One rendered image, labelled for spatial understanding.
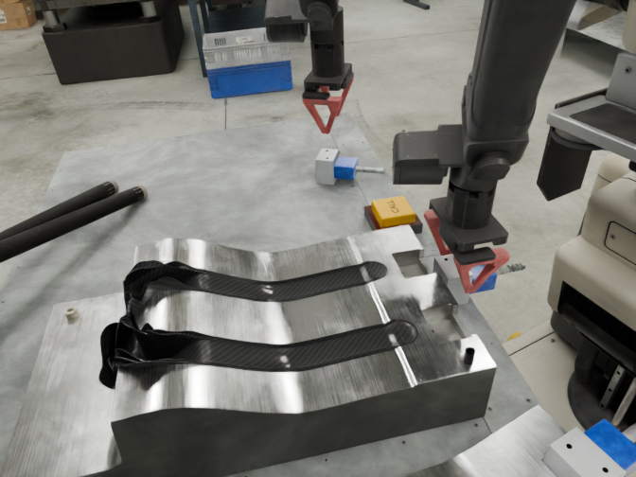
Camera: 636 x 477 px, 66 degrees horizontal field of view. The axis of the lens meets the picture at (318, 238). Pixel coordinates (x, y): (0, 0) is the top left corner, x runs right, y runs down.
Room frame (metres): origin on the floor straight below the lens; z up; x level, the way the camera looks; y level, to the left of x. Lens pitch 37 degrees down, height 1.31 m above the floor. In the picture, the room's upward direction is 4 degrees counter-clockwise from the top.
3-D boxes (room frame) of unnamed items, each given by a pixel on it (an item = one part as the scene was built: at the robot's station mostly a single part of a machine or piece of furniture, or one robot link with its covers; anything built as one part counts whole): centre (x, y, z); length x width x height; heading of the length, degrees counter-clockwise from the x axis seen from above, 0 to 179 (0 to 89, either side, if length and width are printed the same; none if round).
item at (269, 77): (3.72, 0.42, 0.11); 0.61 x 0.41 x 0.22; 96
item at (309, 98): (0.85, -0.03, 0.96); 0.07 x 0.07 x 0.09; 72
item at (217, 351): (0.40, 0.08, 0.92); 0.35 x 0.16 x 0.09; 99
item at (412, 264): (0.49, -0.12, 0.87); 0.05 x 0.05 x 0.04; 9
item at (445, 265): (0.52, -0.23, 0.83); 0.13 x 0.05 x 0.05; 99
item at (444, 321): (0.38, -0.14, 0.87); 0.05 x 0.05 x 0.04; 9
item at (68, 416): (0.40, 0.09, 0.87); 0.50 x 0.26 x 0.14; 99
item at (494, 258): (0.49, -0.20, 0.88); 0.07 x 0.07 x 0.09; 9
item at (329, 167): (0.86, -0.08, 0.83); 0.13 x 0.05 x 0.05; 72
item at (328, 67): (0.87, -0.04, 1.04); 0.10 x 0.07 x 0.07; 162
